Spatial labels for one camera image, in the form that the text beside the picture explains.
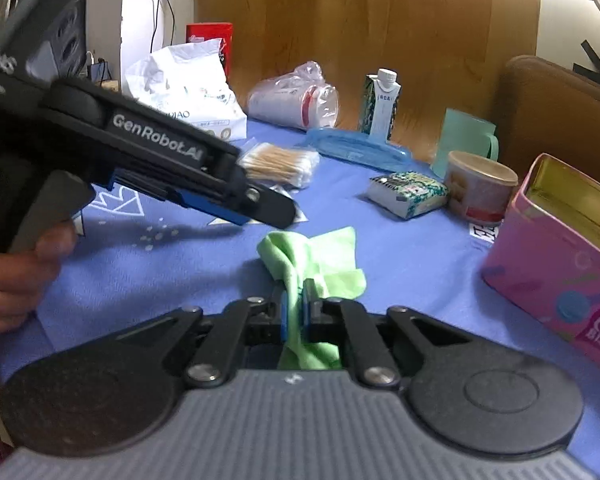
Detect white plastic bag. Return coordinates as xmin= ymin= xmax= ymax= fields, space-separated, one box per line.
xmin=124 ymin=39 xmax=249 ymax=142

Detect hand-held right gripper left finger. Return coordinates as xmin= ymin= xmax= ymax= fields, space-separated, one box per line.
xmin=122 ymin=290 xmax=287 ymax=396

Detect person's left hand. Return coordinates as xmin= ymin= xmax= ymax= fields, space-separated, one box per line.
xmin=0 ymin=154 xmax=79 ymax=334

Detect blue printed tablecloth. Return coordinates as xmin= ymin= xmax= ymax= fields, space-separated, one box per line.
xmin=0 ymin=117 xmax=600 ymax=480

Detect plastic-wrapped paper cup stack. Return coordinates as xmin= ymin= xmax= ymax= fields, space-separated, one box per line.
xmin=246 ymin=60 xmax=340 ymax=131

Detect red box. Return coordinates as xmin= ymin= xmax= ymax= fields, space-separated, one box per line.
xmin=185 ymin=22 xmax=235 ymax=82

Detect black tape strips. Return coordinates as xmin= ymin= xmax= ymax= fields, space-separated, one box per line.
xmin=573 ymin=39 xmax=600 ymax=97

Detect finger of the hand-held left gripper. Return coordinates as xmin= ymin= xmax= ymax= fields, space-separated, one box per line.
xmin=107 ymin=169 xmax=297 ymax=230

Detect wooden board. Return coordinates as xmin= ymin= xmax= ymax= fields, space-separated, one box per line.
xmin=192 ymin=0 xmax=541 ymax=164

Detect green mug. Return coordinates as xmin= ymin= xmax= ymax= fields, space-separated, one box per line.
xmin=431 ymin=108 xmax=500 ymax=179

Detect black cable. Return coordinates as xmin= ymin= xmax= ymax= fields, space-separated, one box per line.
xmin=149 ymin=0 xmax=167 ymax=57

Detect cotton swab pack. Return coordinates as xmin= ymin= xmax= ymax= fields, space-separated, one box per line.
xmin=238 ymin=143 xmax=321 ymax=190

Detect milk carton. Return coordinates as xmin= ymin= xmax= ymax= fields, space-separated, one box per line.
xmin=358 ymin=68 xmax=403 ymax=142

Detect floral tissue packet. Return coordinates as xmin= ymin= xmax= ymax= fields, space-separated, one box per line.
xmin=367 ymin=171 xmax=450 ymax=220

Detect brown chair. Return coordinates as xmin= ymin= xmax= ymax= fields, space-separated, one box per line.
xmin=497 ymin=54 xmax=600 ymax=184

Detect green cloth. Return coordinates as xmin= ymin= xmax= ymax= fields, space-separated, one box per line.
xmin=257 ymin=226 xmax=367 ymax=384

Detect lidded plastic tub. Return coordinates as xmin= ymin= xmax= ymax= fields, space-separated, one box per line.
xmin=443 ymin=150 xmax=520 ymax=225

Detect pink biscuit tin box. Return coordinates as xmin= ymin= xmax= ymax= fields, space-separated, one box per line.
xmin=481 ymin=153 xmax=600 ymax=382

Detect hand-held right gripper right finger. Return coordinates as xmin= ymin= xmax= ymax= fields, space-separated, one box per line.
xmin=302 ymin=279 xmax=474 ymax=392

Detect blue clear plastic case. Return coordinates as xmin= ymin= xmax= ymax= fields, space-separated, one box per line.
xmin=304 ymin=127 xmax=414 ymax=171

